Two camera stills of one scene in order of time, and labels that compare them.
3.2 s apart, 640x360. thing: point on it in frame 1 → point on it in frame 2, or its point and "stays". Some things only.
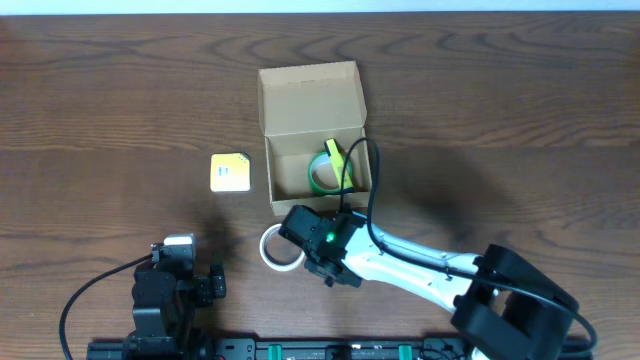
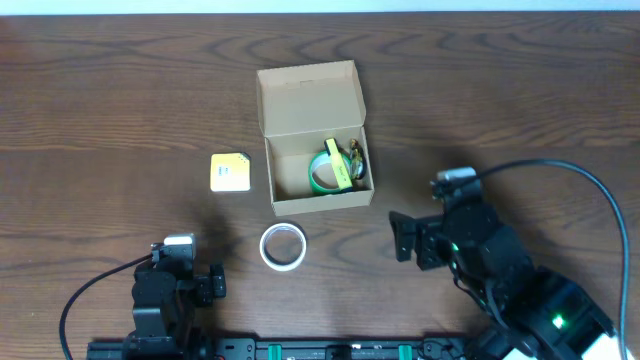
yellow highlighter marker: [337, 161] stays
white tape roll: [278, 265] stays
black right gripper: [312, 264] → [428, 231]
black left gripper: [212, 286] stays
